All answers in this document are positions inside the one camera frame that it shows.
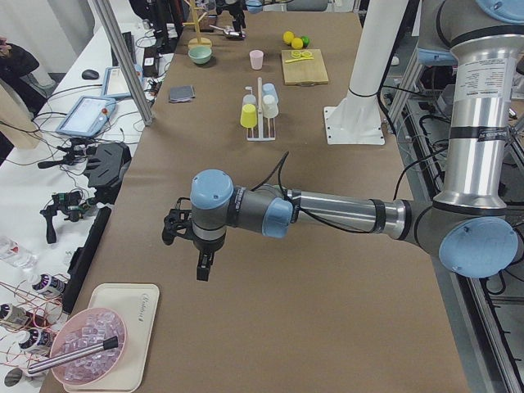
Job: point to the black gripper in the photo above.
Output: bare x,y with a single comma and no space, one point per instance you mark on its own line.
207,244

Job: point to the pink plastic cup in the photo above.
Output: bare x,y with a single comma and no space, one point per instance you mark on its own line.
256,59

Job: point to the yellow cup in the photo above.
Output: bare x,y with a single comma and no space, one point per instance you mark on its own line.
249,116

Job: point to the white cup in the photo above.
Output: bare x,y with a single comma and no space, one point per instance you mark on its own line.
269,107

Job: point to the grey cup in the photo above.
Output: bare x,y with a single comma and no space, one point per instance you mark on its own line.
250,99

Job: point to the light blue cup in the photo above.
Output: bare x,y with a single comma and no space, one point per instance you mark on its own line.
269,89

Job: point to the cream plastic tray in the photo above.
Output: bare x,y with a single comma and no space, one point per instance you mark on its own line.
136,305

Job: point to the pink bowl with ice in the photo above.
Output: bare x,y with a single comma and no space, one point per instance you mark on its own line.
89,327

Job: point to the grey folded cloth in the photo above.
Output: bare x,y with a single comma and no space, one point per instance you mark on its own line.
183,93

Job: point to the teach pendant tablet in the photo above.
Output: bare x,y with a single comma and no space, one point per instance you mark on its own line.
87,117
114,84

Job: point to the mint green bowl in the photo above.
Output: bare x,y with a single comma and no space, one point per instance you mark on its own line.
200,55

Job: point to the bamboo cutting board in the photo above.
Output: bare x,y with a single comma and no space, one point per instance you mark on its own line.
304,72

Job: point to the yellow plastic knife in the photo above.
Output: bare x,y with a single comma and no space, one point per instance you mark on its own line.
295,60

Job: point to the black computer mouse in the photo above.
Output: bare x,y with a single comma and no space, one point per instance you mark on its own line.
90,74

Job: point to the wooden mug tree stand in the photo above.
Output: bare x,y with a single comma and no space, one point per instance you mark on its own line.
197,14

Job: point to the steel ice scoop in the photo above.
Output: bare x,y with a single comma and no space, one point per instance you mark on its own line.
230,32

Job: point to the yellow lemon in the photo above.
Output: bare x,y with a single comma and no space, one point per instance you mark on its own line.
287,37
297,43

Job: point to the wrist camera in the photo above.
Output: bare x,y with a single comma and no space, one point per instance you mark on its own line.
177,223

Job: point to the metal scoop handle tool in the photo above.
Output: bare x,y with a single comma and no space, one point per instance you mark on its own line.
107,344

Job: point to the white wire cup rack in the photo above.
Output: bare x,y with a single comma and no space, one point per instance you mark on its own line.
265,130

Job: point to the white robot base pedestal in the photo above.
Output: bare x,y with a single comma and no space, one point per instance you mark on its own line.
356,120

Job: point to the aluminium frame post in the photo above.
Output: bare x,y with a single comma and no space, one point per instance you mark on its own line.
111,27

